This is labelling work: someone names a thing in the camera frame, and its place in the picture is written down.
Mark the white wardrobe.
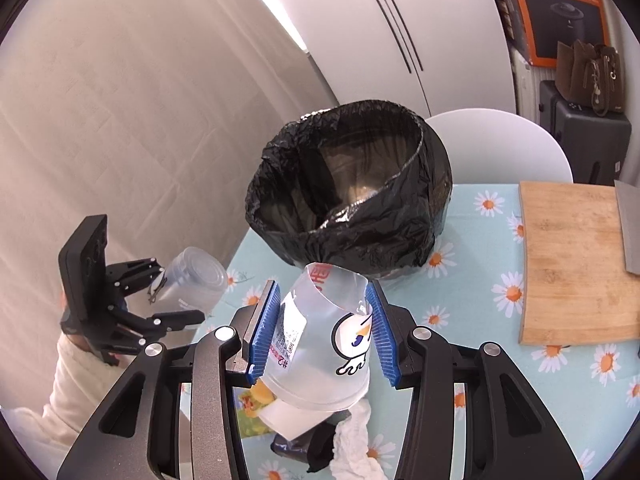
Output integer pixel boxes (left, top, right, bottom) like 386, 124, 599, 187
260, 0, 518, 118

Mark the orange appliance box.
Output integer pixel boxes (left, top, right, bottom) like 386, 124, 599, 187
492, 0, 613, 68

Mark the white chair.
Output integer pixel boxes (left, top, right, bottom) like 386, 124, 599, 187
422, 108, 574, 185

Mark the brown suede bag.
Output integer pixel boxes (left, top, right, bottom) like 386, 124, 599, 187
556, 39, 623, 117

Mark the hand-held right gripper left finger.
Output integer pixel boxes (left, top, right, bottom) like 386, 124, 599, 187
56, 280, 281, 480

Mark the printed clear plastic cup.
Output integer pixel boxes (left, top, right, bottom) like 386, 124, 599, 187
252, 262, 373, 411

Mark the black-lined trash bin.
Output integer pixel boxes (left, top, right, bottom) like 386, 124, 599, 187
245, 101, 453, 282

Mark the yellow green snack packet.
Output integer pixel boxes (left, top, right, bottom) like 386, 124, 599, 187
237, 380, 278, 438

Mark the black suitcase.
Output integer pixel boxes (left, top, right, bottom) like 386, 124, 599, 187
537, 79, 633, 184

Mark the white tissue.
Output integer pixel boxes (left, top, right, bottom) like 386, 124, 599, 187
330, 400, 386, 480

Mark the daisy print tablecloth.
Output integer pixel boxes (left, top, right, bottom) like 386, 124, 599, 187
177, 182, 640, 480

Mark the translucent plastic cup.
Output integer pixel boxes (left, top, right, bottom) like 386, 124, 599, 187
150, 246, 229, 323

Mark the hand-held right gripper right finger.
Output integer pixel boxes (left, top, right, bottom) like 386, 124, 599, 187
365, 281, 583, 480

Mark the cream curtain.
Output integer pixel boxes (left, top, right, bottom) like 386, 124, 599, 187
0, 0, 341, 411

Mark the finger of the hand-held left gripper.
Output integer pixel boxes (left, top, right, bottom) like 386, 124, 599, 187
105, 258, 164, 307
111, 306, 206, 347

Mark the wooden cutting board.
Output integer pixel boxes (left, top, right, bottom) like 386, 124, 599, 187
518, 181, 640, 346

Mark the dark wrapper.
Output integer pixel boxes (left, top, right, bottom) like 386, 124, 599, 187
270, 422, 341, 473

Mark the white paper cup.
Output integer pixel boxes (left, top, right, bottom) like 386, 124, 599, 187
260, 397, 353, 441

